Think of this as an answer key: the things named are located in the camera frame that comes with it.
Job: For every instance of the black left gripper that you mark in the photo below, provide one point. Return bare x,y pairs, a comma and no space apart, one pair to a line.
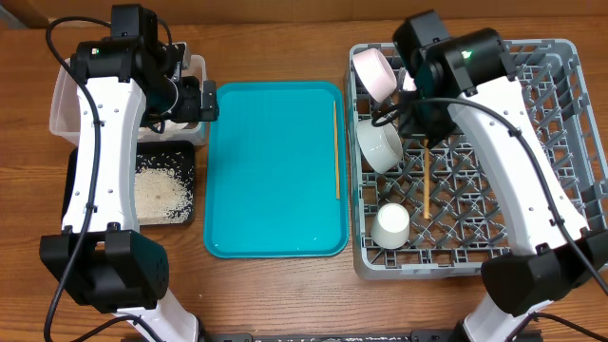
196,108

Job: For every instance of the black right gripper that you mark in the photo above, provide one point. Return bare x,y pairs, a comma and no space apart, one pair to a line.
425,131

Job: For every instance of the wooden chopstick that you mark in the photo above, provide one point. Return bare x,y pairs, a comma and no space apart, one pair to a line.
336,151
426,192

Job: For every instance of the grey bowl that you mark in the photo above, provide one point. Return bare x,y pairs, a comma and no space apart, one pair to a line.
381,146

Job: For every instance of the pink bowl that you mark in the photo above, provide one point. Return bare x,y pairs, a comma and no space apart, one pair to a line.
375,73

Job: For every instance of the rice food waste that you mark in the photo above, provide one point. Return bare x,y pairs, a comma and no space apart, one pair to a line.
161,195

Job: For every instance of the white paper cup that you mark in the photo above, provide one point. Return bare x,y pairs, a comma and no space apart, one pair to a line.
390,227

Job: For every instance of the large pink plate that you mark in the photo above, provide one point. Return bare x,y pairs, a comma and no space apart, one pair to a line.
405,81

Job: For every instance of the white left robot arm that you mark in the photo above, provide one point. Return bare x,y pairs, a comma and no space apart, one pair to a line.
100,258

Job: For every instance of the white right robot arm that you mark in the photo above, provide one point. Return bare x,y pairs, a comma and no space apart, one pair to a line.
470,83

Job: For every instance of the grey dishwasher rack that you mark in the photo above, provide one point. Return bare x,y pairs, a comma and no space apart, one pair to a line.
466,226

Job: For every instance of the clear plastic waste bin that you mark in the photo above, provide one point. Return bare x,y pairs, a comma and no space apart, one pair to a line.
65,114

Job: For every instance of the black tray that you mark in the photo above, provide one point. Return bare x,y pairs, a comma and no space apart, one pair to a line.
180,157

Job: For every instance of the teal plastic tray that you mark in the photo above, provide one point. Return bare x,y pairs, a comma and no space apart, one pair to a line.
270,186

